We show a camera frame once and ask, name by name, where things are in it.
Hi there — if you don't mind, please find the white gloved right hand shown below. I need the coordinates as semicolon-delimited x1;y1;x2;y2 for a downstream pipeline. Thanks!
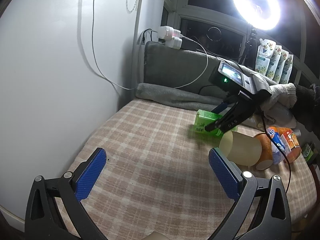
260;83;297;128

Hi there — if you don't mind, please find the orange patterned paper cup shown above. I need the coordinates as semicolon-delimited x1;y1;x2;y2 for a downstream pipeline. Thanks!
255;133;273;171

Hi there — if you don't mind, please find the white power strip with plugs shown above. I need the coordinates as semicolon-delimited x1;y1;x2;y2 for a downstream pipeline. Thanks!
157;25;183;49

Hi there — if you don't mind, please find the orange red juice cup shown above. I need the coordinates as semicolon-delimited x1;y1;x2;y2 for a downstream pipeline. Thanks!
278;127;302;163

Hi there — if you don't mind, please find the grey cushion backrest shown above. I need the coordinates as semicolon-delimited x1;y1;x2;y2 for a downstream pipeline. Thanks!
144;41;266;98

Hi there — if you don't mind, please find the grey rolled blanket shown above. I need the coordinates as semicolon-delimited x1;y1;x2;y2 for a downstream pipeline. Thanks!
136;83;222;111

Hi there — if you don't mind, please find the white window frame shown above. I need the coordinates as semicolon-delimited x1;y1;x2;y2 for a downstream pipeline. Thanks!
163;0;319;86

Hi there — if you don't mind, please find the black tripod stand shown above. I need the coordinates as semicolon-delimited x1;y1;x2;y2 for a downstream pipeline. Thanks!
239;27;257;70

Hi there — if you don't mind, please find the white refill pouch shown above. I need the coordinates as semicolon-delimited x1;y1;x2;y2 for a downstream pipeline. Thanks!
254;38;276;75
273;49;289;83
279;54;294;84
265;44;282;80

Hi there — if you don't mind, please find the bright ring light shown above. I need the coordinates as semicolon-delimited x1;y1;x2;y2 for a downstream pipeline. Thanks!
233;0;281;30

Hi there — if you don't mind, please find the white cable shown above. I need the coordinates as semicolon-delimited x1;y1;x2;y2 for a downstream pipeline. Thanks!
91;0;209;91

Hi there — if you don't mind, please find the plaid beige bed cover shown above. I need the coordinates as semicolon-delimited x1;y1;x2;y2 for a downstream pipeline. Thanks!
56;97;320;240

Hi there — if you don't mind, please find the white paper cup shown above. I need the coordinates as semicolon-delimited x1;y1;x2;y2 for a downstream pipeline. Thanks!
219;131;262;166

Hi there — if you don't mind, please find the green tea bottle cup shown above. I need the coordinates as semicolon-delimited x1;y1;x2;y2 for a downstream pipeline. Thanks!
193;109;223;138

